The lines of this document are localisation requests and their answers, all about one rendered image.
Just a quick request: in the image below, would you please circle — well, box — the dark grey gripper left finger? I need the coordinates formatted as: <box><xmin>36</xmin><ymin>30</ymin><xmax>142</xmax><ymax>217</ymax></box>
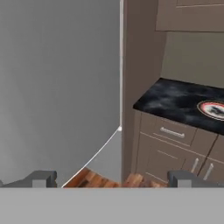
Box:
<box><xmin>0</xmin><ymin>170</ymin><xmax>58</xmax><ymax>189</ymax></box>

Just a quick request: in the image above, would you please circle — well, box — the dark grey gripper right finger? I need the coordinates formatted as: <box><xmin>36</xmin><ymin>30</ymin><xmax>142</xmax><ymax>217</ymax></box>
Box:
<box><xmin>166</xmin><ymin>170</ymin><xmax>224</xmax><ymax>189</ymax></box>

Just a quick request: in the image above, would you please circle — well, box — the taupe base cupboard door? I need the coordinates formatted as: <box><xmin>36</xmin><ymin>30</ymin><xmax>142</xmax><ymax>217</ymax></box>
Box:
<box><xmin>198</xmin><ymin>134</ymin><xmax>224</xmax><ymax>186</ymax></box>
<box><xmin>136</xmin><ymin>132</ymin><xmax>208</xmax><ymax>185</ymax></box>

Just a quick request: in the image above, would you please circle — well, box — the taupe fridge housing panel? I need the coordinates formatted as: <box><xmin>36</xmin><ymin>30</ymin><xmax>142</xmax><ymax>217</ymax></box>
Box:
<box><xmin>121</xmin><ymin>0</ymin><xmax>168</xmax><ymax>184</ymax></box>

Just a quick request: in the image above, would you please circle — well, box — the taupe drawer front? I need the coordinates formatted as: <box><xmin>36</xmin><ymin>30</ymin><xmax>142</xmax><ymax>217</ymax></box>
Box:
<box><xmin>139</xmin><ymin>112</ymin><xmax>198</xmax><ymax>147</ymax></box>

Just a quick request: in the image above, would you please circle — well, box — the white plate with red rim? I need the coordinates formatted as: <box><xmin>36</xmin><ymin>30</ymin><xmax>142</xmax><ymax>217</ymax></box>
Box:
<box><xmin>196</xmin><ymin>100</ymin><xmax>224</xmax><ymax>122</ymax></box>

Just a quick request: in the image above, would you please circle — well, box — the silver cupboard door handle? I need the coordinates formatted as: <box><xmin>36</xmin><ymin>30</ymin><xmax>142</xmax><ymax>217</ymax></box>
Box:
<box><xmin>190</xmin><ymin>157</ymin><xmax>200</xmax><ymax>174</ymax></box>
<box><xmin>203</xmin><ymin>163</ymin><xmax>214</xmax><ymax>181</ymax></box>

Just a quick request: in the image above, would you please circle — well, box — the silver drawer handle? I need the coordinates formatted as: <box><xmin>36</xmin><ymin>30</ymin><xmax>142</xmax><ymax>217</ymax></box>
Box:
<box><xmin>159</xmin><ymin>126</ymin><xmax>186</xmax><ymax>139</ymax></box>

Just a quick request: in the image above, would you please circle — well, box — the taupe wall cupboard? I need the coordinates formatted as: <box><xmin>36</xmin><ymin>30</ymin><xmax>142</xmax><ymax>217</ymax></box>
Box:
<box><xmin>155</xmin><ymin>0</ymin><xmax>224</xmax><ymax>33</ymax></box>

